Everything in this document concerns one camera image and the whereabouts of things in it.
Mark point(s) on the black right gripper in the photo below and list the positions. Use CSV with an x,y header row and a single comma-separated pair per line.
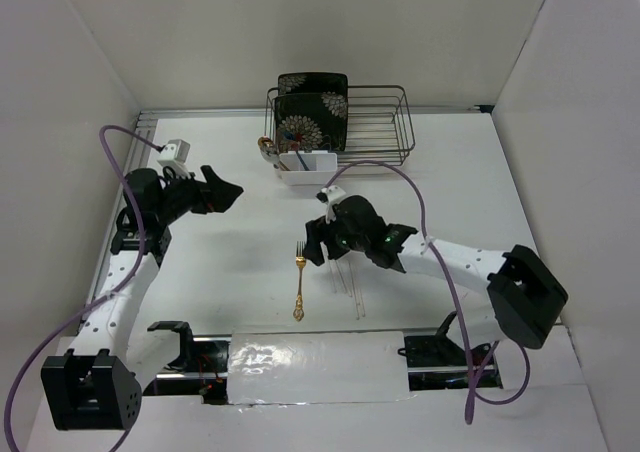
x,y
315,233

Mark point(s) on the iridescent blue fork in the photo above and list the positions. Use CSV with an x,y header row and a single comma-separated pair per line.
x,y
300,156

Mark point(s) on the black floral plate rear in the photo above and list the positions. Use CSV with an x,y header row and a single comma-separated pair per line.
x,y
312,82

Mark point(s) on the white plastic utensil caddy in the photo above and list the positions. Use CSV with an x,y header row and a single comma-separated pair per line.
x,y
322,166

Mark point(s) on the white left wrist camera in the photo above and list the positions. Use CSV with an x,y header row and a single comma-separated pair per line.
x,y
172,160

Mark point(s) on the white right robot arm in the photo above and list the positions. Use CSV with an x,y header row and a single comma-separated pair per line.
x,y
524,299

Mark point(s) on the black floral plate front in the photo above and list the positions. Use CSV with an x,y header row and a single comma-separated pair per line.
x,y
311,121

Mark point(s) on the wire dish rack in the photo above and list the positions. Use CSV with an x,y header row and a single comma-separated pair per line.
x,y
379,124

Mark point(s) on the black floral plate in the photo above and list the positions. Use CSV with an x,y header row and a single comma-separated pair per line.
x,y
312,82
311,121

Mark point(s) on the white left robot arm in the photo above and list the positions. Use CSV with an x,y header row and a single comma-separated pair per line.
x,y
98,382

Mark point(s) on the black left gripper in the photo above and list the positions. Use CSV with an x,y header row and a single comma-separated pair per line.
x,y
220,195

